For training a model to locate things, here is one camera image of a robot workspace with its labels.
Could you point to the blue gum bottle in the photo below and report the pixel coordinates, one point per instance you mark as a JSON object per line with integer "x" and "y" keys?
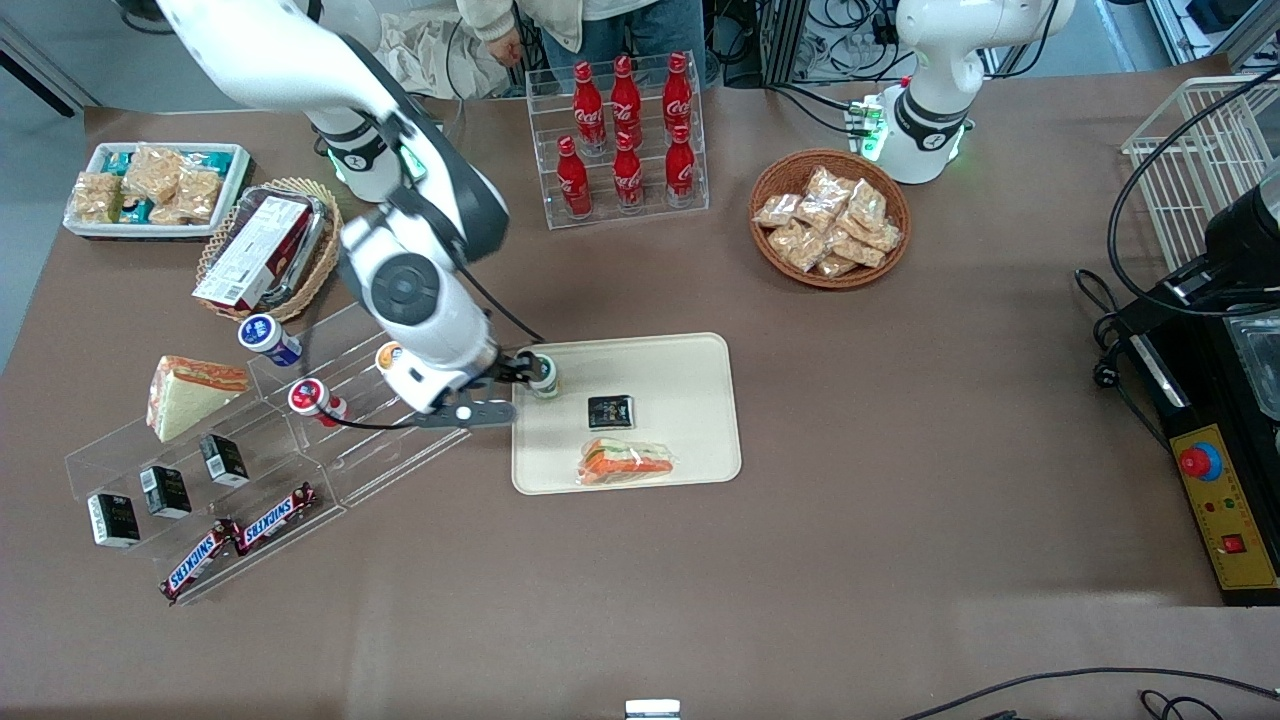
{"x": 262, "y": 333}

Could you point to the black control box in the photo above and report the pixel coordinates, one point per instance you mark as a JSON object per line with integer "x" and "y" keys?
{"x": 1220, "y": 400}

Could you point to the bystander hand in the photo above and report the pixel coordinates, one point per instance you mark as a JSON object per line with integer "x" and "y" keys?
{"x": 507, "y": 50}

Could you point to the clear acrylic bottle rack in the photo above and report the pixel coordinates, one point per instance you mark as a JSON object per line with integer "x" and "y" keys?
{"x": 545, "y": 150}

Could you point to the beige plastic tray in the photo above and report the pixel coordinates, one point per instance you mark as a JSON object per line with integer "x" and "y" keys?
{"x": 680, "y": 400}

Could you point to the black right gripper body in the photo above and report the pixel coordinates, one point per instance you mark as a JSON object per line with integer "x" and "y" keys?
{"x": 513, "y": 367}

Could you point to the green gum bottle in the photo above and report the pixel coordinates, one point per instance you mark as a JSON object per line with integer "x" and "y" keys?
{"x": 544, "y": 380}

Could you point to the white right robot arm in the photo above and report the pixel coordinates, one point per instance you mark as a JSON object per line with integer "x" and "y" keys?
{"x": 410, "y": 290}

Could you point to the white plastic bin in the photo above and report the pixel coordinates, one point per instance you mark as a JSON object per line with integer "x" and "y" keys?
{"x": 90, "y": 232}

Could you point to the white plastic bag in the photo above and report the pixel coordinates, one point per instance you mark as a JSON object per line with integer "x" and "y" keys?
{"x": 420, "y": 55}

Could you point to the teal snack pack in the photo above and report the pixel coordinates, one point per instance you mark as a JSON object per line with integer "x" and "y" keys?
{"x": 210, "y": 160}
{"x": 118, "y": 162}
{"x": 137, "y": 210}

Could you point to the wrapped triangle sandwich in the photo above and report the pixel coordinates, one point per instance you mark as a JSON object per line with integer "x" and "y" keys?
{"x": 625, "y": 463}
{"x": 190, "y": 400}

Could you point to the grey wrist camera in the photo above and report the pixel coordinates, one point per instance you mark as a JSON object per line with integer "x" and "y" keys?
{"x": 465, "y": 413}

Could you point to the red emergency stop button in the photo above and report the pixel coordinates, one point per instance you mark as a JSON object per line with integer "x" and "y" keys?
{"x": 1196, "y": 461}

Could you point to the small white device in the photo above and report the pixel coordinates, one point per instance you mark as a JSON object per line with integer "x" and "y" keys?
{"x": 653, "y": 710}

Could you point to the red gum bottle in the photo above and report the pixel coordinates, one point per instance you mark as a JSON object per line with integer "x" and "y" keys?
{"x": 310, "y": 397}

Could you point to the small black box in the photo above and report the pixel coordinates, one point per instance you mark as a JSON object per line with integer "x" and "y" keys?
{"x": 113, "y": 520}
{"x": 611, "y": 411}
{"x": 223, "y": 460}
{"x": 165, "y": 492}

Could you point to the orange gum bottle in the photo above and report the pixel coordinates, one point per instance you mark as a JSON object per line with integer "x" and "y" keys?
{"x": 388, "y": 355}

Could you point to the steel food tray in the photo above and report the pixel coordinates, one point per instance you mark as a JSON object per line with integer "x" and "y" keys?
{"x": 1262, "y": 365}

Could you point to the tan snack pack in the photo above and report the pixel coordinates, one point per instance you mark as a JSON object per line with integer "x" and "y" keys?
{"x": 860, "y": 250}
{"x": 778, "y": 210}
{"x": 197, "y": 195}
{"x": 867, "y": 205}
{"x": 155, "y": 172}
{"x": 825, "y": 195}
{"x": 97, "y": 197}
{"x": 837, "y": 265}
{"x": 797, "y": 245}
{"x": 887, "y": 237}

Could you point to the standing person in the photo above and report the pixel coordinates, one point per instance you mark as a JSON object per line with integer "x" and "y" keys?
{"x": 600, "y": 25}

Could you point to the round wicker basket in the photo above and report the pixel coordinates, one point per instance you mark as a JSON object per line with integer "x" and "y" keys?
{"x": 770, "y": 180}

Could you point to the oval wicker basket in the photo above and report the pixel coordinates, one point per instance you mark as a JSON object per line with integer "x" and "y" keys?
{"x": 325, "y": 260}

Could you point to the Snickers chocolate bar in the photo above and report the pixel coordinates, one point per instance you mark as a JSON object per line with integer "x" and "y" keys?
{"x": 198, "y": 560}
{"x": 277, "y": 518}

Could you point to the yellow control panel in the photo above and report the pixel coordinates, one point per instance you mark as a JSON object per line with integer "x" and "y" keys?
{"x": 1235, "y": 510}

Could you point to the red cola bottle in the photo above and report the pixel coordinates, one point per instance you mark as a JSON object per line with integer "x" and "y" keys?
{"x": 677, "y": 92}
{"x": 681, "y": 170}
{"x": 626, "y": 100}
{"x": 628, "y": 178}
{"x": 588, "y": 105}
{"x": 573, "y": 185}

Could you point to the red and white biscuit box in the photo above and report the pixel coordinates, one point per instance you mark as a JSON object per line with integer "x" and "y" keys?
{"x": 250, "y": 255}

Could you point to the clear acrylic stepped stand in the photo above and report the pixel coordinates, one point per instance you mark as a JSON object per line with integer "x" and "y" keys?
{"x": 400, "y": 460}

